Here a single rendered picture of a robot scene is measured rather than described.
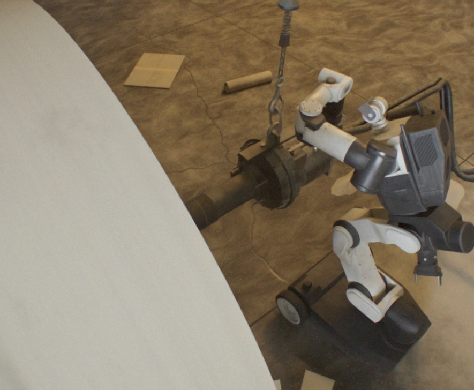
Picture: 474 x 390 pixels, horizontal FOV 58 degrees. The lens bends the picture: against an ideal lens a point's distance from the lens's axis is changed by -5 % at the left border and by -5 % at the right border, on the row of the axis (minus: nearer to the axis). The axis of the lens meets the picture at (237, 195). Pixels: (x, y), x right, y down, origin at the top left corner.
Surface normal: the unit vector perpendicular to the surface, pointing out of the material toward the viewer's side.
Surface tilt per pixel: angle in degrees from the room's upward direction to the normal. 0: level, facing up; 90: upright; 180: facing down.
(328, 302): 0
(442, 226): 9
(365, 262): 53
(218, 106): 0
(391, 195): 87
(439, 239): 90
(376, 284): 39
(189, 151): 0
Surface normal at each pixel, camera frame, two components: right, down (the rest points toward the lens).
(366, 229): -0.75, 0.48
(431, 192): -0.51, 0.45
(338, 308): 0.00, -0.69
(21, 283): 0.36, -0.24
